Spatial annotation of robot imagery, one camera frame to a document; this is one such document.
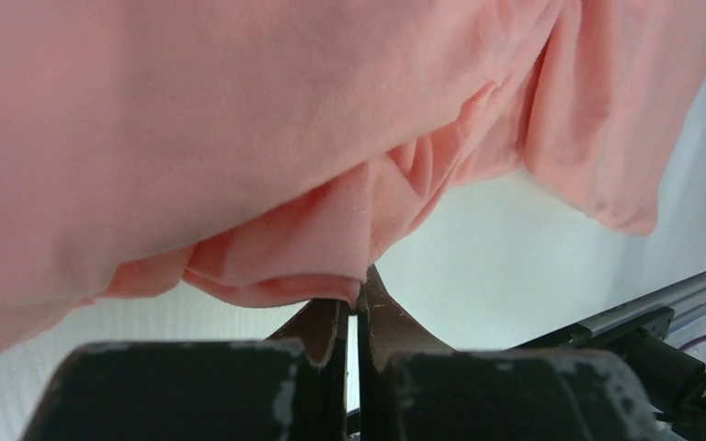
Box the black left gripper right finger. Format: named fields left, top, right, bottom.
left=357, top=267, right=659, bottom=440

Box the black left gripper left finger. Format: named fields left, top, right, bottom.
left=23, top=300, right=349, bottom=440

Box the salmon pink t shirt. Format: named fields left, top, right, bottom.
left=0, top=1, right=706, bottom=353

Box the aluminium frame rail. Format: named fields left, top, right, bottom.
left=511, top=264, right=706, bottom=351

